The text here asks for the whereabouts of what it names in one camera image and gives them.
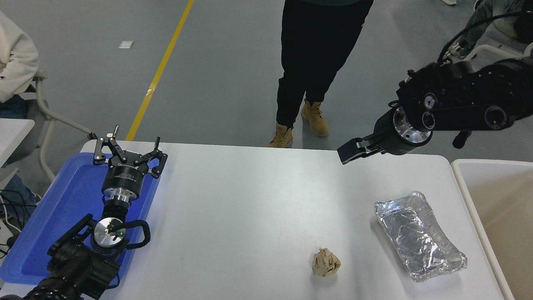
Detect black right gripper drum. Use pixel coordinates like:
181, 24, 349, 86
373, 107, 417, 156

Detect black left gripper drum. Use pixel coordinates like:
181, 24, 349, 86
101, 160, 149, 196

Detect blue plastic tray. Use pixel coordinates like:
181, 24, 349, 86
0, 152, 161, 286

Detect small white side table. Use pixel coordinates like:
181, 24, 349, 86
0, 118, 36, 190

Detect silver foil tray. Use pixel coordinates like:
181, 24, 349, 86
374, 191, 468, 283

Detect standing person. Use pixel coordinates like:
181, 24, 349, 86
267, 0, 374, 149

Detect crumpled tan paper ball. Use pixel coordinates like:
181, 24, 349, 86
312, 248, 341, 278

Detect seated person beside small table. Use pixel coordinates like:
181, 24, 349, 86
0, 10, 40, 209

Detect white wheeled chair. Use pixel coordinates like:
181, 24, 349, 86
461, 24, 533, 63

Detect large pale bin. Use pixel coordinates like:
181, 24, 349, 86
451, 159, 533, 300

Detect seated person on wheeled chair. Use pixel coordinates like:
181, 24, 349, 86
448, 0, 533, 59

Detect grey frame chair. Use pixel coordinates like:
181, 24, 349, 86
25, 69, 98, 184

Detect black floor cables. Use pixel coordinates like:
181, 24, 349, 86
0, 190, 26, 259

